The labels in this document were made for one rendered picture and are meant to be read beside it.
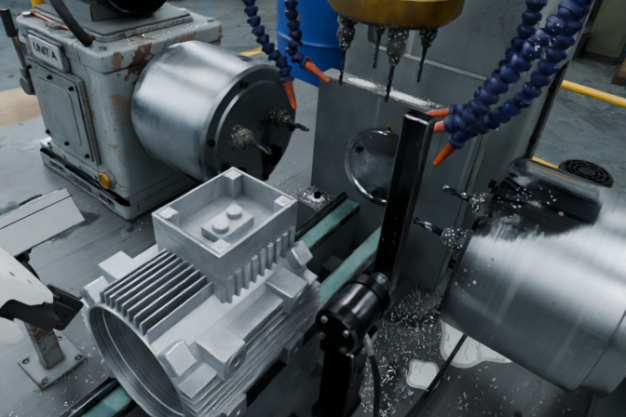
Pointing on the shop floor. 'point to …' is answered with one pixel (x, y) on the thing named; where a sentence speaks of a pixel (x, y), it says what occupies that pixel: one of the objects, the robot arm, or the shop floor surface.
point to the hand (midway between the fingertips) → (55, 307)
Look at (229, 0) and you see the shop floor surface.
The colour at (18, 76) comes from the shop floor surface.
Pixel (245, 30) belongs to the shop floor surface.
